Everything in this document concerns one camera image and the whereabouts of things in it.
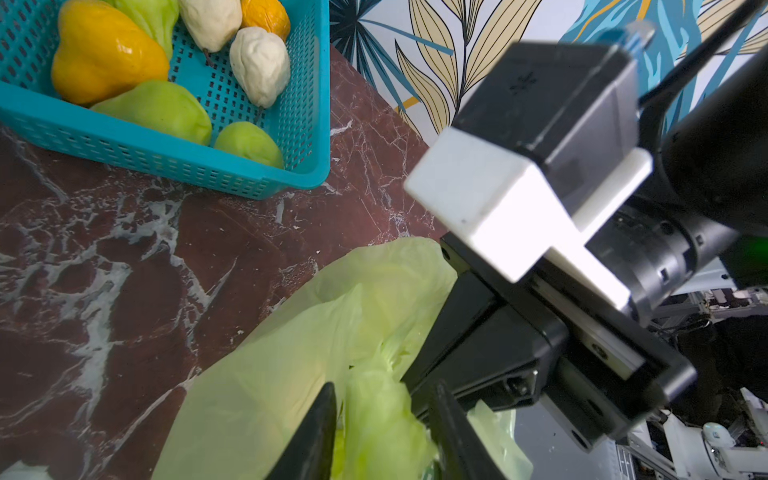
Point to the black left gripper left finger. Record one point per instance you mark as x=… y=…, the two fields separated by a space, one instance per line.
x=309 y=453

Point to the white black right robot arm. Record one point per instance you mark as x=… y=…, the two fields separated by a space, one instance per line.
x=714 y=161

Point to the teal plastic basket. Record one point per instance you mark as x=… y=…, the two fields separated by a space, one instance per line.
x=298 y=122

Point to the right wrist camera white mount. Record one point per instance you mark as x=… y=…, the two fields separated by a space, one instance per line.
x=542 y=155

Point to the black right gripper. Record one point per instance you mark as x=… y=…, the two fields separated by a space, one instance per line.
x=550 y=338

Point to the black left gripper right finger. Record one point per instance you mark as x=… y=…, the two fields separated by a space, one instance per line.
x=461 y=452

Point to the small green pear back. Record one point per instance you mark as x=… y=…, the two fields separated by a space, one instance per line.
x=156 y=17

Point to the orange pear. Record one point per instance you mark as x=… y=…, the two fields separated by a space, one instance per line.
x=269 y=15
x=102 y=53

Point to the orange pear right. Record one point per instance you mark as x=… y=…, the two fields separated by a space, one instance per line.
x=269 y=15

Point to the green pear behind large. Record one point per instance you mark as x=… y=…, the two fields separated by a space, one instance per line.
x=161 y=106

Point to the orange pear back left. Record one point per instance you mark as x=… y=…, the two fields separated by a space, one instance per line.
x=102 y=53

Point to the green avocado plastic bag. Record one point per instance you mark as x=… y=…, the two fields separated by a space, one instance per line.
x=359 y=324

